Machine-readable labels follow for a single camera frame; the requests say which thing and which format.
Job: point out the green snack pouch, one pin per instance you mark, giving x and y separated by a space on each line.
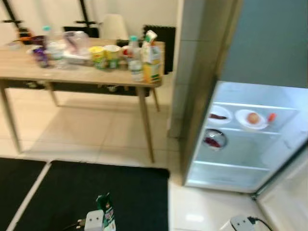
107 214

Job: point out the glass fridge shelf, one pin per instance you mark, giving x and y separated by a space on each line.
286 120

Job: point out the dark grey fridge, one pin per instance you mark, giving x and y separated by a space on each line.
264 43

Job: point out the white-lined fridge door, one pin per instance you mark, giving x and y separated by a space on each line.
288 202

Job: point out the clear fridge drawer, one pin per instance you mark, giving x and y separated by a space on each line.
226 175

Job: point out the small orange-capped bottle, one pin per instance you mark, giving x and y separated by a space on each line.
272 118

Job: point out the brown round onion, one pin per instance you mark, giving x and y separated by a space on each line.
253 118

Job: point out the white plate with onion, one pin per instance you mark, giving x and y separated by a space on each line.
243 122

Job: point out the white plate with sausage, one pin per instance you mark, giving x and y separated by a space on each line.
226 121

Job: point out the dark red sausage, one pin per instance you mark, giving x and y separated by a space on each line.
217 116

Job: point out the steel bowl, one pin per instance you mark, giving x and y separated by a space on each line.
216 134

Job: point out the red berries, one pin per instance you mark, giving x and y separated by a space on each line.
211 143

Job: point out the wide black foam panel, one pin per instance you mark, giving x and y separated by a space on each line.
163 43

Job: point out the Peel Fresh juice carton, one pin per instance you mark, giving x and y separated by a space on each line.
151 60

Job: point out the large teal-capped water bottle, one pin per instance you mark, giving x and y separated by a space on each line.
136 62

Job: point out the red and white bowl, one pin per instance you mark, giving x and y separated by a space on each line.
125 50

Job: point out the open yellow-green noodle cup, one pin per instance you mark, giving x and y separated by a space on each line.
112 57

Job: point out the white plastic chair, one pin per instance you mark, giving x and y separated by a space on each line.
114 28

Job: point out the yellow lidded noodle cup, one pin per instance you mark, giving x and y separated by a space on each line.
97 57

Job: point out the white plastic tray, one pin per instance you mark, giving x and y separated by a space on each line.
77 58

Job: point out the small black foam panel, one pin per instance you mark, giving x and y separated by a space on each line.
82 32

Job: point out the clear plastic jug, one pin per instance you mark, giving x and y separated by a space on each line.
77 43

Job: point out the upright black stand pole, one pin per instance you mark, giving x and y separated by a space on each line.
86 14

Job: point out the large black floor mat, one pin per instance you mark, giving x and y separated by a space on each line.
72 192

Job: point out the slim teal-capped water bottle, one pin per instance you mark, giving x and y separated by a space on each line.
55 55

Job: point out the purple drink can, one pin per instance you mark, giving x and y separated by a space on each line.
42 58

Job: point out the orange and black device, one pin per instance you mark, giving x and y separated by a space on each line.
25 37

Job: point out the slanted black stand pole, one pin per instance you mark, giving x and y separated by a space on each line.
12 17

